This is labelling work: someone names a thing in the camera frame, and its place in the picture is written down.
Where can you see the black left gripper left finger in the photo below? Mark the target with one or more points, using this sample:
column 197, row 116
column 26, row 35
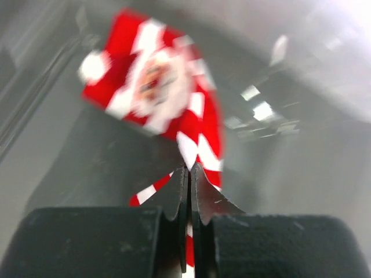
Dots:
column 148, row 240

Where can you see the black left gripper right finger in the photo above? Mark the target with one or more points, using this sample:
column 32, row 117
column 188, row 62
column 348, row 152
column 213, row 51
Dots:
column 231, row 243

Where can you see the red white striped santa sock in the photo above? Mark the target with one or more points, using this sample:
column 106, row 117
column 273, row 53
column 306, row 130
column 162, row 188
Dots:
column 153, row 75

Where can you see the clear plastic bin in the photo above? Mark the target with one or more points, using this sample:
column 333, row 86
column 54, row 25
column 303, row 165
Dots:
column 269, row 99

